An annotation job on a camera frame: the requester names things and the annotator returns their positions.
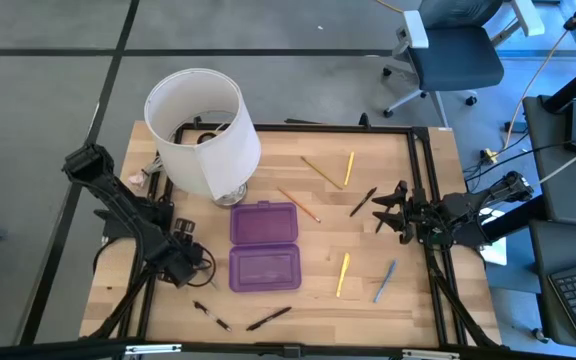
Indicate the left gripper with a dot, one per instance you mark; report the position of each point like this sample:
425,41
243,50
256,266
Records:
183,272

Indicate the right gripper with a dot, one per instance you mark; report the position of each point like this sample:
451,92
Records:
425,222

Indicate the black pen with white band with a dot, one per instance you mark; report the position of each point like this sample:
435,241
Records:
211,316

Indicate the slim yellow pen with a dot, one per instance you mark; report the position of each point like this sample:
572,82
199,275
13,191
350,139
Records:
349,168

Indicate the blue pen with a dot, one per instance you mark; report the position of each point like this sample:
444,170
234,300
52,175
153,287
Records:
385,281

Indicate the purple plastic supply box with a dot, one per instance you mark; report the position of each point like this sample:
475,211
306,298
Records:
263,270

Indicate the dark yellow pencil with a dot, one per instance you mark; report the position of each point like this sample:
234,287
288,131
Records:
321,173

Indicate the yellow highlighter marker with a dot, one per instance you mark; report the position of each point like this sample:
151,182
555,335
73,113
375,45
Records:
343,274

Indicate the orange pencil with eraser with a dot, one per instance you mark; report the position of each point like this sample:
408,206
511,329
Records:
299,205

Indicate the black marker pen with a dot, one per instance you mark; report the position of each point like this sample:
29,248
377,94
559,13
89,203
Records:
268,319

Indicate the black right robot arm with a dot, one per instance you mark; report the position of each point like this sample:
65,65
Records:
473,205

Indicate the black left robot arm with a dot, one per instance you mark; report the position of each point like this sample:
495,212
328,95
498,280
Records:
118,200

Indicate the pink tag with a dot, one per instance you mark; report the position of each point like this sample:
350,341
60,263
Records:
136,179

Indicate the white paper sheet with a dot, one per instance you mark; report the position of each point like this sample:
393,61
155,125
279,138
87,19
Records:
495,250

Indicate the yellow plug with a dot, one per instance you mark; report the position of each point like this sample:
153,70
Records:
489,156

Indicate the white shade table lamp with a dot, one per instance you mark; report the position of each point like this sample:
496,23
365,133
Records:
203,150

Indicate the dark grey side table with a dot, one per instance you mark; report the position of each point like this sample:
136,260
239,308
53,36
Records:
543,250
558,180

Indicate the blue and white office chair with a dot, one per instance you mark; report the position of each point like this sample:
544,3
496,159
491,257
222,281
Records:
455,55

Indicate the black aluminium table frame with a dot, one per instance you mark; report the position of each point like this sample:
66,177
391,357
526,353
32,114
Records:
293,128

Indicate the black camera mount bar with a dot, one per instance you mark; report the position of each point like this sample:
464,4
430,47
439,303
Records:
68,350

